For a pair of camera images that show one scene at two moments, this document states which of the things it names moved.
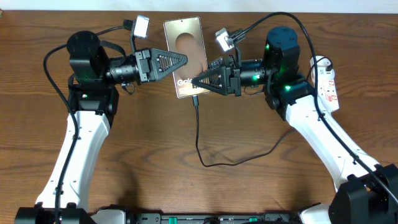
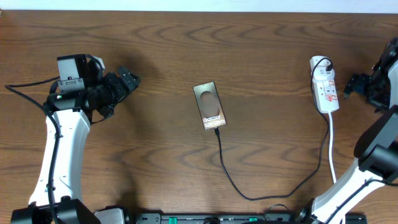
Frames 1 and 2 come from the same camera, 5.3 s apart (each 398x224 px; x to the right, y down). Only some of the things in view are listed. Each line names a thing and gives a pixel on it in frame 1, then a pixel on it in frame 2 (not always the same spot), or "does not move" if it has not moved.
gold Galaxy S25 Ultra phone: [185, 35] → [211, 106]
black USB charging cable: [196, 103] → [329, 68]
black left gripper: [150, 63] → [122, 89]
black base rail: [227, 218] does not move
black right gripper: [229, 79] → [358, 82]
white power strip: [326, 81] does not move
